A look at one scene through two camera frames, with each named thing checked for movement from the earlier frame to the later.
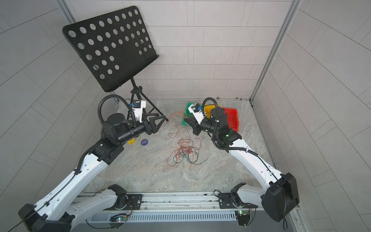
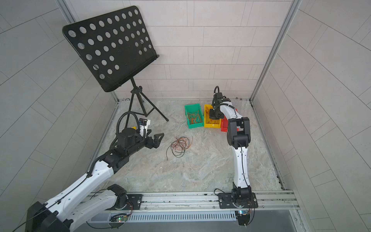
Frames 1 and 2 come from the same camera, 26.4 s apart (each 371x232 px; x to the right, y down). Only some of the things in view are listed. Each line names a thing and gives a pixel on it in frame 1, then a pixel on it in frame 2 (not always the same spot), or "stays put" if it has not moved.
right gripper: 197,127 -> 213,116
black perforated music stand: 116,46 stays put
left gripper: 148,126 -> 156,143
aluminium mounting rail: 206,203 stays put
